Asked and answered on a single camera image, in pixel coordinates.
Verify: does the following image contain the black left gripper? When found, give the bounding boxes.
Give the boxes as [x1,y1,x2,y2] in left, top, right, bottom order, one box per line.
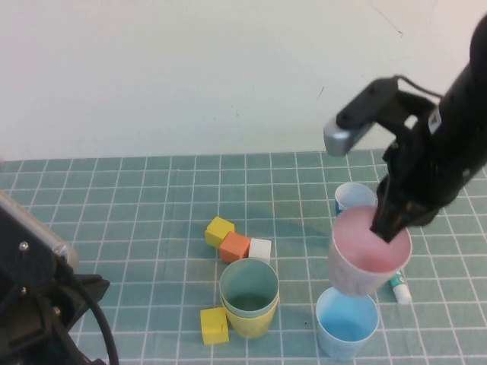
[0,274,111,365]

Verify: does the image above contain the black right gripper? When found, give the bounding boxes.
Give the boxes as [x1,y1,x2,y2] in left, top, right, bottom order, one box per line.
[369,90,473,243]

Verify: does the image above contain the pink plastic cup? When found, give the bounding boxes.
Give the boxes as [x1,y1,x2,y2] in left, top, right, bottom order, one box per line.
[327,205,413,297]

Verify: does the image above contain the light blue plastic cup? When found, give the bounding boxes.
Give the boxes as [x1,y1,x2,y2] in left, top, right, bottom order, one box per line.
[316,287,380,360]

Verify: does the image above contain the green plastic cup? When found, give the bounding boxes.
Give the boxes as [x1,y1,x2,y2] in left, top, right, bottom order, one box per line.
[219,257,281,316]

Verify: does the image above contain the blue paper cone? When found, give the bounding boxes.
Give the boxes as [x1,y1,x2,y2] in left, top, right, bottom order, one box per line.
[334,182,378,217]

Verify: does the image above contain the green white glue stick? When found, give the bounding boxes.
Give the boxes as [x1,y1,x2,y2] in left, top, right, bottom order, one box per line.
[387,269,412,304]

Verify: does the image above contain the white cube block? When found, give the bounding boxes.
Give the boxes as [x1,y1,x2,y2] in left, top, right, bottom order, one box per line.
[248,238,272,265]

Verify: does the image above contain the green checkered tablecloth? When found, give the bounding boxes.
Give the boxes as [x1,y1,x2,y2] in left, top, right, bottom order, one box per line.
[0,147,487,365]

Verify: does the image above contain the orange cube block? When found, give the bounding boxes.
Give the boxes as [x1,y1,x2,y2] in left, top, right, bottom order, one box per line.
[219,232,252,265]

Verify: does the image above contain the yellow cube block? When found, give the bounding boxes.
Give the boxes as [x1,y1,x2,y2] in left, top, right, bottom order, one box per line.
[205,216,236,250]
[199,306,230,347]

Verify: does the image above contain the yellow plastic cup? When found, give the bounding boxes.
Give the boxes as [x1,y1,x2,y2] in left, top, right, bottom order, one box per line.
[220,294,280,339]

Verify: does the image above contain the black left camera cable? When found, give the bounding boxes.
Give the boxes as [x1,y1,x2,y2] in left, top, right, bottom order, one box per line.
[72,281,119,365]

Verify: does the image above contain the black camera cable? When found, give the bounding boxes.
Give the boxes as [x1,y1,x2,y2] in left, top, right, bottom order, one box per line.
[72,281,119,365]
[393,75,444,102]

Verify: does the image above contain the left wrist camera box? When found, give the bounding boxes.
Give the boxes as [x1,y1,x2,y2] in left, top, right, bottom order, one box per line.
[0,189,80,301]

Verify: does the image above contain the black right camera cable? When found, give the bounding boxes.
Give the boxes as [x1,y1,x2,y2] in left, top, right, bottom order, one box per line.
[393,75,444,102]

